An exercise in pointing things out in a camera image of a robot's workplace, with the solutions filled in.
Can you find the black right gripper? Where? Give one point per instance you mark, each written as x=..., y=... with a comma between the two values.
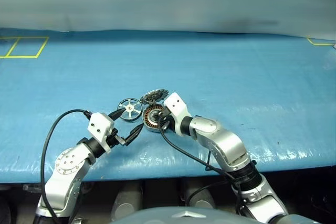
x=166, y=119

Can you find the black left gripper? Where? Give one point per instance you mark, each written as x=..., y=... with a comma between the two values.
x=114, y=140

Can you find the motor housing with copper windings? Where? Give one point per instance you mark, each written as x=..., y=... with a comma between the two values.
x=148, y=119

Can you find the silver spoked rotor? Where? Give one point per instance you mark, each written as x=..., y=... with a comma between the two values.
x=129, y=107

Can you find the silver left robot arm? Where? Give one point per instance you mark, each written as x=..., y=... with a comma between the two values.
x=68, y=165

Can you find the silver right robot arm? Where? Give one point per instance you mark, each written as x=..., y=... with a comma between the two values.
x=225, y=140

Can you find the blue table cover sheet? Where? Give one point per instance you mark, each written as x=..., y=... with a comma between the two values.
x=210, y=64

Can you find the grey rounded cylinder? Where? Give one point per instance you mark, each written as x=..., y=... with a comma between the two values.
x=200, y=197
x=127, y=200

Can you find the grey robot torso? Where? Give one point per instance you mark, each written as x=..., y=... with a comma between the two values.
x=157, y=216

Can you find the yellow tape double square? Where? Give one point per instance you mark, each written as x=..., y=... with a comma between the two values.
x=23, y=56

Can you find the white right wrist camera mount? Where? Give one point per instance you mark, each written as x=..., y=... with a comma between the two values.
x=174, y=104

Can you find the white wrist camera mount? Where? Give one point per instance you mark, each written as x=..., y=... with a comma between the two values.
x=174, y=104
x=99, y=125

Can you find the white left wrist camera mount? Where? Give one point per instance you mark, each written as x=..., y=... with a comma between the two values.
x=99, y=125

